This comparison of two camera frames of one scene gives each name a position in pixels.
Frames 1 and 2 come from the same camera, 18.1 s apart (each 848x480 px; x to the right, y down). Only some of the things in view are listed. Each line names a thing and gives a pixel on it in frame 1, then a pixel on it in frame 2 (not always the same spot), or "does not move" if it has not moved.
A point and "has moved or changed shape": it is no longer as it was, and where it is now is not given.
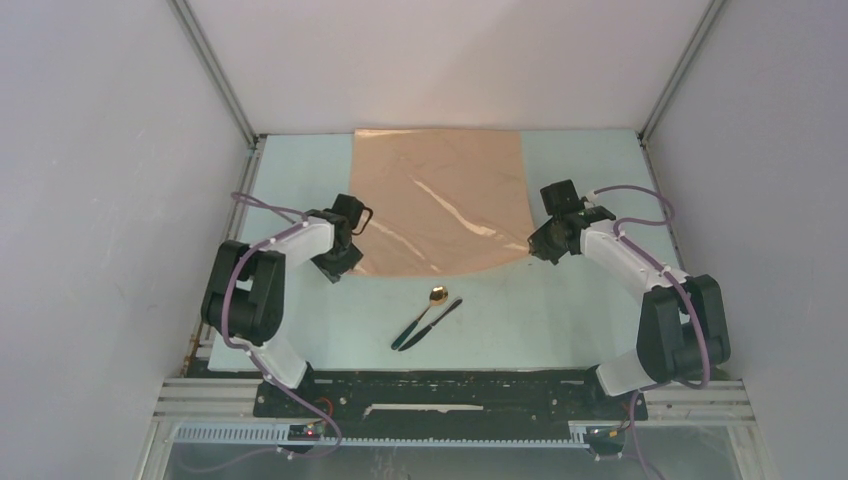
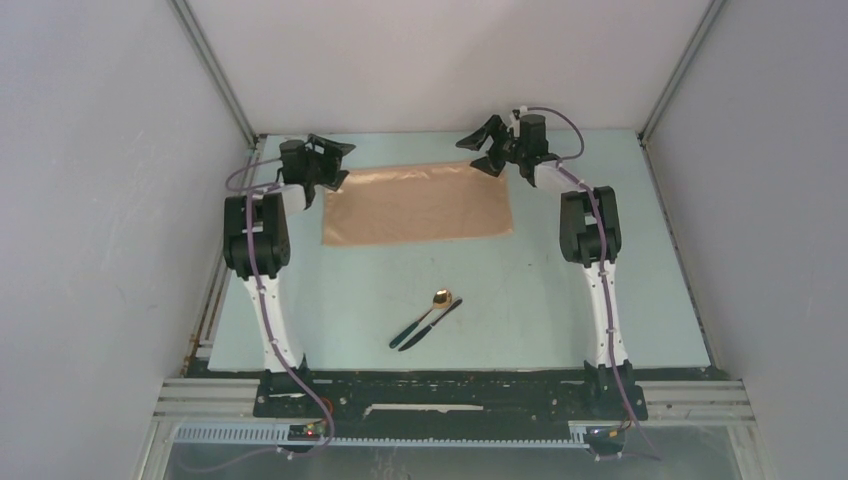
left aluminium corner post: [206, 56] does not move
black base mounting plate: [449, 394] does not move
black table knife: [455, 304] does not move
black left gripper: [352, 257] to [333, 178]
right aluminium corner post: [709, 14] does not move
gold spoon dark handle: [438, 296] does not move
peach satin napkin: [440, 198] has moved or changed shape
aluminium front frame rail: [222, 399] does not move
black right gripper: [540, 249] to [474, 141]
